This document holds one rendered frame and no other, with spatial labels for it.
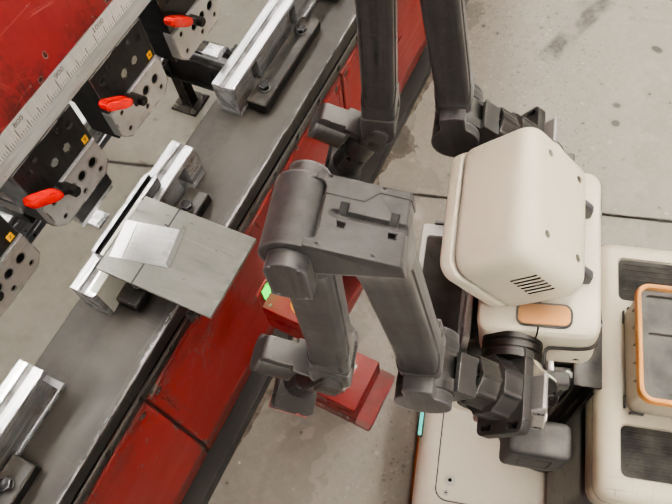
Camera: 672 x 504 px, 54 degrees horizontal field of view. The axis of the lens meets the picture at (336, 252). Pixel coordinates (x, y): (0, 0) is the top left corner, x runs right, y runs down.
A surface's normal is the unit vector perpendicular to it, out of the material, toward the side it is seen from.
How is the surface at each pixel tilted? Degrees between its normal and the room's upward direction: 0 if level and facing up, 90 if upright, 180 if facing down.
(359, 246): 13
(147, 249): 0
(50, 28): 90
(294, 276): 90
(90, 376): 0
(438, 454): 0
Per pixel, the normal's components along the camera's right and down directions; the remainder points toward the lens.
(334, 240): 0.13, -0.44
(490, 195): -0.72, -0.43
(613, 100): -0.09, -0.47
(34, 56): 0.90, 0.34
